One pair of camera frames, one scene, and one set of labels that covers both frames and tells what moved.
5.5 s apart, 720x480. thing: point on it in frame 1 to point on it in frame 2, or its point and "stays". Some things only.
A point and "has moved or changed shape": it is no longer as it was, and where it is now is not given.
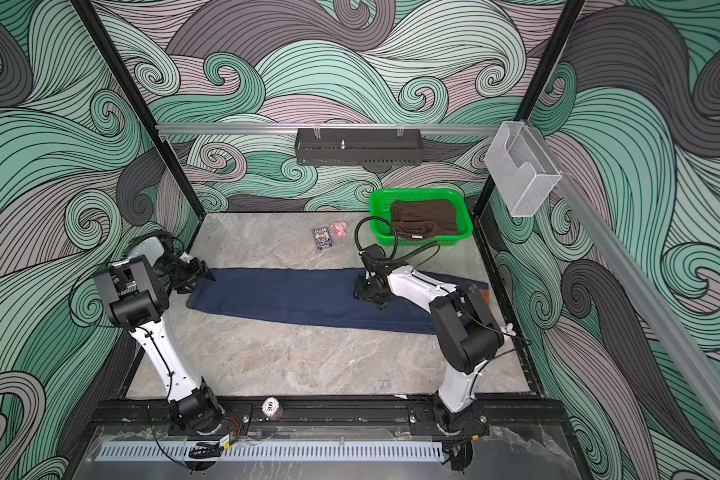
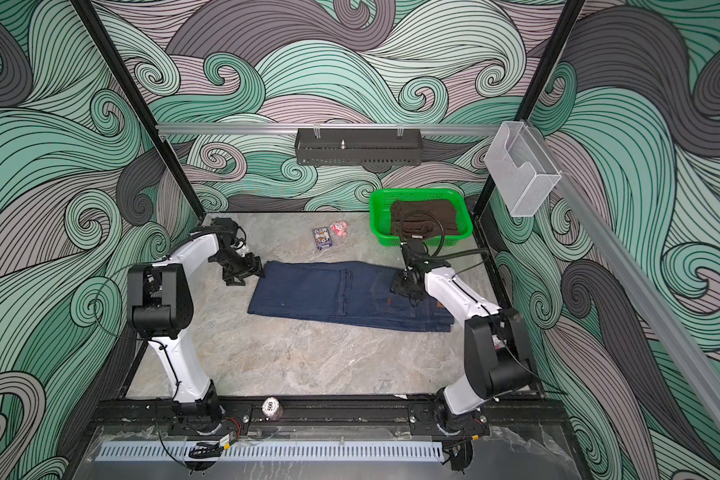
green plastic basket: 380,229 stays
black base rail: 495,415 stays
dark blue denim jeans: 314,296 has moved or changed shape
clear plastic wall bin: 521,169 stays
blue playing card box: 322,237 stays
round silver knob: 272,409 stays
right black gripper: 358,291 to 396,286
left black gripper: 198,270 to 252,267
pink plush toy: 339,228 stays
